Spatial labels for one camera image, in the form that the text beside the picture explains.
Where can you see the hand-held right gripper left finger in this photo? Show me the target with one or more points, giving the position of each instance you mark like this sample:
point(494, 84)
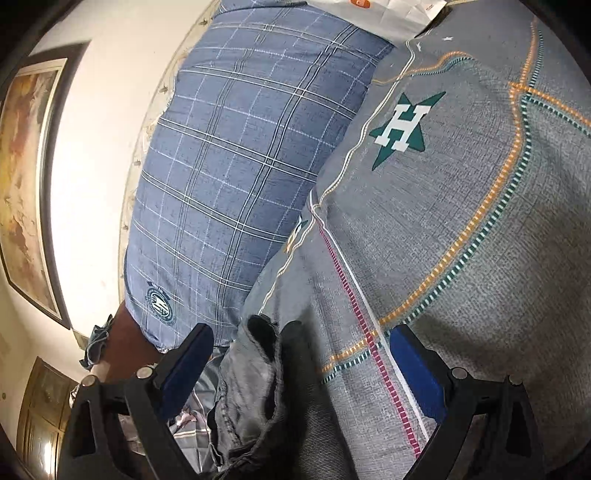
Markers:
point(184, 369)

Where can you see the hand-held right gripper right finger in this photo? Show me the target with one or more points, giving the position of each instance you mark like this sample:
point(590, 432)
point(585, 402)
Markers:
point(415, 369)

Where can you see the grey denim pants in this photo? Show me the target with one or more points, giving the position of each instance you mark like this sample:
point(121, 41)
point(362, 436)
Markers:
point(295, 415)

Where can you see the brown wooden bedside panel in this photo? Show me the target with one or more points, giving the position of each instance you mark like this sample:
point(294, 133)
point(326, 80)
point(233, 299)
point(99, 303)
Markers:
point(129, 341)

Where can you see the dark green cloth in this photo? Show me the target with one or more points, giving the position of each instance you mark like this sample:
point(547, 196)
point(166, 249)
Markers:
point(97, 344)

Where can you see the wooden cabinet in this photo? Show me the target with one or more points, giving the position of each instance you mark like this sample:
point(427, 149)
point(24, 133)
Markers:
point(44, 406)

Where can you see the grey printed bed sheet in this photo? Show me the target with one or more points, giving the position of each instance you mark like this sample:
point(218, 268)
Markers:
point(461, 207)

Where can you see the blue plaid pillow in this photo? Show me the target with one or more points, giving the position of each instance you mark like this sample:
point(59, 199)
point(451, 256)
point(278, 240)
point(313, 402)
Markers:
point(231, 161)

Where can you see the cream floral headboard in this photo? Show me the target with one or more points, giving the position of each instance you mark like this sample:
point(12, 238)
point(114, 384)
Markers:
point(140, 157)

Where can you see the framed painting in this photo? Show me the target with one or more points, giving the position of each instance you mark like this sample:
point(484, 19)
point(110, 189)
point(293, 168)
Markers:
point(27, 184)

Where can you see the white paper bag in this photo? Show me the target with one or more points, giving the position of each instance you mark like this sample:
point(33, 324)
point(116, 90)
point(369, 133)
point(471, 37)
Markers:
point(392, 11)

